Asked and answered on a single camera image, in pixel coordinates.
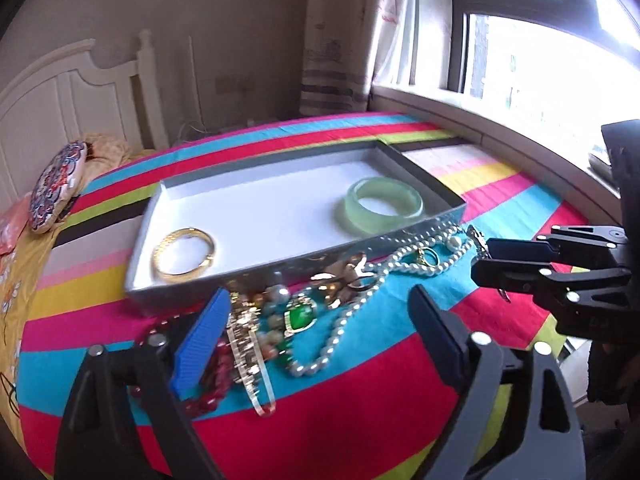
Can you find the yellow floral bedsheet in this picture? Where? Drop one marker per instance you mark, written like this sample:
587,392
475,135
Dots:
25,310

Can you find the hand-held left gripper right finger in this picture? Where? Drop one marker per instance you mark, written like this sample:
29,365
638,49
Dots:
435,327

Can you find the dark framed window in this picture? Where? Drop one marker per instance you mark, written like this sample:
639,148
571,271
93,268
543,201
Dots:
530,35

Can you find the gold bow brooch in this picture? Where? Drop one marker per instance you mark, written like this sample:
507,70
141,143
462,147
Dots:
345,285

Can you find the gold bangle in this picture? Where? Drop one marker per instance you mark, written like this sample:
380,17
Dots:
170,272

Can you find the thin floor lamp pole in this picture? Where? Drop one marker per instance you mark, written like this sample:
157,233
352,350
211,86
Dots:
195,85

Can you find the printed curtain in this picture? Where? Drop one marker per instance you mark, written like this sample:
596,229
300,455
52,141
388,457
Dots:
345,35

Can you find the white wooden headboard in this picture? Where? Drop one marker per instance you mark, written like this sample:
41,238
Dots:
55,90

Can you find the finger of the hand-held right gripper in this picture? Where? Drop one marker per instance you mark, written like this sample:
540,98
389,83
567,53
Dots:
510,249
505,275

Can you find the beige crumpled blanket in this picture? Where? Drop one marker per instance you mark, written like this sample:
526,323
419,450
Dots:
112,150

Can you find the silver clip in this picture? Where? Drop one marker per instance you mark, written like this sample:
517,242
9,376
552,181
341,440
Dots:
477,240

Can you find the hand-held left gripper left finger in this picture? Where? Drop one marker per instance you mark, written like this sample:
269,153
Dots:
200,345

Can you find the round patterned cushion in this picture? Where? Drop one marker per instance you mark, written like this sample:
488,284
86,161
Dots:
57,187

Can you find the white window sill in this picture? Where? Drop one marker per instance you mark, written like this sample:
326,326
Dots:
475,115

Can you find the grey cardboard box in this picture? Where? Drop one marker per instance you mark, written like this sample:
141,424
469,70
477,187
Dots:
280,200

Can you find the pink floral quilt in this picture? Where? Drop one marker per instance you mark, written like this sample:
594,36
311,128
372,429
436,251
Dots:
12,225

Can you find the pearl earring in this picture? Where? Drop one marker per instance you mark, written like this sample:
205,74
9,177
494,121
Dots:
454,244

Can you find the striped colourful blanket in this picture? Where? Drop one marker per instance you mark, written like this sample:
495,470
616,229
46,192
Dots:
380,375

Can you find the green jade bangle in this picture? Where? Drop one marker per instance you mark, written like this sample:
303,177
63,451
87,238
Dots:
385,206

